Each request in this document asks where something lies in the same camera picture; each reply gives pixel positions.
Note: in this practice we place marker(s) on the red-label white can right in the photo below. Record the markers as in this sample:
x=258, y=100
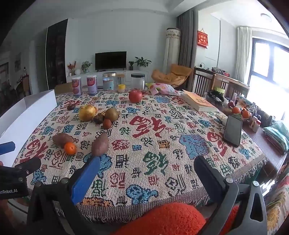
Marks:
x=92, y=84

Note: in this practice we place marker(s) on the red-label white can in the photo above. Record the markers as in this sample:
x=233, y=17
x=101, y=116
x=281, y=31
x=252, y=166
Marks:
x=92, y=84
x=76, y=86

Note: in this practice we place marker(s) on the glass jar with blue label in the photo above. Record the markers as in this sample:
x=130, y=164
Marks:
x=109, y=81

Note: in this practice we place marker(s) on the large yellow citrus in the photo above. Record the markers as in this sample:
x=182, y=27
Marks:
x=87, y=113

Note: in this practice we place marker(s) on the dark brown round fruit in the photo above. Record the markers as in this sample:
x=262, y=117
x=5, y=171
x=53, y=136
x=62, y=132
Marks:
x=98, y=119
x=71, y=106

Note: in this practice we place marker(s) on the red-label white can left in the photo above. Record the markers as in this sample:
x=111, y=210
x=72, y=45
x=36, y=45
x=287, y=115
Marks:
x=76, y=86

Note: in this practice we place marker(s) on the small yellow jar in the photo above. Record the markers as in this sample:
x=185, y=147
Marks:
x=121, y=88

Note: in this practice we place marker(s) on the wooden chair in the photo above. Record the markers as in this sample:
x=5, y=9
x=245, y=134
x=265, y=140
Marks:
x=202, y=81

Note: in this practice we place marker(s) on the white pill bottle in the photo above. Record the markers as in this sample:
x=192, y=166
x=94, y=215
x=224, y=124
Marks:
x=256, y=125

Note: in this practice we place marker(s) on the window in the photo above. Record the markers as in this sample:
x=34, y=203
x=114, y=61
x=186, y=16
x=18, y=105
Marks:
x=268, y=63

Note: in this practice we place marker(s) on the leafy potted plant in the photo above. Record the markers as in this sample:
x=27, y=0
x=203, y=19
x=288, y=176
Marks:
x=142, y=61

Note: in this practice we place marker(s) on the orange tangerine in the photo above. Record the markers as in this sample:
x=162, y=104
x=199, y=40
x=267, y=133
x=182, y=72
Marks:
x=70, y=148

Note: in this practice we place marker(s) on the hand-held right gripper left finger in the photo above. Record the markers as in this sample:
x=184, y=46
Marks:
x=85, y=178

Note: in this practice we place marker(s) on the folded teal cloth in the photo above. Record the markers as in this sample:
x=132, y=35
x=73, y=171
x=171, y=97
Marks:
x=276, y=135

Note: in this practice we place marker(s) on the grey curtain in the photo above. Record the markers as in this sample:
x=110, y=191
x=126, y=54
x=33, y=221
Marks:
x=186, y=38

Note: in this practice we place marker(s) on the white box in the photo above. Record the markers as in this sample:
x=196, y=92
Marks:
x=27, y=117

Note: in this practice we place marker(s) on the wooden side table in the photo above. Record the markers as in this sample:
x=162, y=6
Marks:
x=228, y=80

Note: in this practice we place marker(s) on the green potted plant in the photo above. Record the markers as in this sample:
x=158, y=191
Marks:
x=85, y=66

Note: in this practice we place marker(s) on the orange cushioned chair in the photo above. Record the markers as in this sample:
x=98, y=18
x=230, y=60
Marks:
x=171, y=75

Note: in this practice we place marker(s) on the printed woven tablecloth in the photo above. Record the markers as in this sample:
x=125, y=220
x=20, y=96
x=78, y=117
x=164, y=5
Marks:
x=146, y=140

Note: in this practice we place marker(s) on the red wall hanging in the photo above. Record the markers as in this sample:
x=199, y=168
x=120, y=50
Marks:
x=202, y=39

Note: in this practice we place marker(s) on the white curtain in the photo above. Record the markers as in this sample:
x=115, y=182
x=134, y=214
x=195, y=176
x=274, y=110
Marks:
x=242, y=52

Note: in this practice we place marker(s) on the white television cabinet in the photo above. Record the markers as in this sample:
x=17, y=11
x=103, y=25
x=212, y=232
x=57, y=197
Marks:
x=99, y=73

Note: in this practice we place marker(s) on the round ceiling lamp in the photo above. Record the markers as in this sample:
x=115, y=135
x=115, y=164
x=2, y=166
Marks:
x=266, y=16

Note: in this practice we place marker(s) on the floral cloth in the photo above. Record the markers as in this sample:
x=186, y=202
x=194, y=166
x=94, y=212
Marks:
x=277, y=203

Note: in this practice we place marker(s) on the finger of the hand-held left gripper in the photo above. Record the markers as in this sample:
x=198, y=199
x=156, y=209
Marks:
x=6, y=148
x=29, y=166

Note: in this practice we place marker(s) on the black television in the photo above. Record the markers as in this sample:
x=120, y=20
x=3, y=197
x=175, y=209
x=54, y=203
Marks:
x=110, y=60

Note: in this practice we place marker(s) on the green-brown round fruit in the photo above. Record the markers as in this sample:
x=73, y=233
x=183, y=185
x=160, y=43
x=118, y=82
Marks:
x=111, y=114

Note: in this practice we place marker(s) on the covered standing air conditioner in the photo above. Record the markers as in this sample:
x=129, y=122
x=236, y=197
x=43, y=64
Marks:
x=172, y=49

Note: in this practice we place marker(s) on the orange book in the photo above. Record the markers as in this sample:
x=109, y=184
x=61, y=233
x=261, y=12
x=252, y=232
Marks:
x=198, y=101

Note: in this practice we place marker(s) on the cardboard box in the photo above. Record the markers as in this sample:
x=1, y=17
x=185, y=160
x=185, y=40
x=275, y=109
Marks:
x=63, y=88

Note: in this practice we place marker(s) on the sweet potato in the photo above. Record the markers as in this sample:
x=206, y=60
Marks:
x=61, y=139
x=100, y=144

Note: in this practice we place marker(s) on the pink snack bag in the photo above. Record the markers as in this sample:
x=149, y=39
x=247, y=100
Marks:
x=162, y=88

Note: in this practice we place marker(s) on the wooden stool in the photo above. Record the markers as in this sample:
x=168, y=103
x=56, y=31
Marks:
x=120, y=75

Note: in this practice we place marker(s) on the black smartphone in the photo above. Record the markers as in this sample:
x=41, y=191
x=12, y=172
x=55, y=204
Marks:
x=233, y=131

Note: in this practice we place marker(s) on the small potted plant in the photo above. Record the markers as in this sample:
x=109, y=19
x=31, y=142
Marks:
x=131, y=64

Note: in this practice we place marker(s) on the small red-orange fruit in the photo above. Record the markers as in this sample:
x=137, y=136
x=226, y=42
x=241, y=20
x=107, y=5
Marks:
x=106, y=123

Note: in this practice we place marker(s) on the white round vase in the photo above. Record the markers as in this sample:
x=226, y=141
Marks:
x=77, y=71

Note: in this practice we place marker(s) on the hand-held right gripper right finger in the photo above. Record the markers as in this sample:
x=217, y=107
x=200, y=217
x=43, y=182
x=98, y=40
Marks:
x=207, y=171

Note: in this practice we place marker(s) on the small dark red apple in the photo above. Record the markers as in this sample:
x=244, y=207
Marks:
x=230, y=104

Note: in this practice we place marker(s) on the clear jar with black lid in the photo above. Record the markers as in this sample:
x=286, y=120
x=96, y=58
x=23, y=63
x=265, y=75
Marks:
x=137, y=81

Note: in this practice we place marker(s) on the small orange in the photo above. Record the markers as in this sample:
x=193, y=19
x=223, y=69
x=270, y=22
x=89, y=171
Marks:
x=246, y=114
x=236, y=110

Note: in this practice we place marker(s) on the red flower plant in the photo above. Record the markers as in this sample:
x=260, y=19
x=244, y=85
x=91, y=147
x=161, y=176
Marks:
x=71, y=66

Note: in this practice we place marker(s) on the black glass cabinet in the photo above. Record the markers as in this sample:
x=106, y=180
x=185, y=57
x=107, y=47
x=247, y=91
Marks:
x=56, y=52

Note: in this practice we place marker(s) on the orange fuzzy cloth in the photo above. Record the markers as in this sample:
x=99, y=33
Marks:
x=164, y=219

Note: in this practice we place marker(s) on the wall painting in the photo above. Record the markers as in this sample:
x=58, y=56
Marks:
x=17, y=62

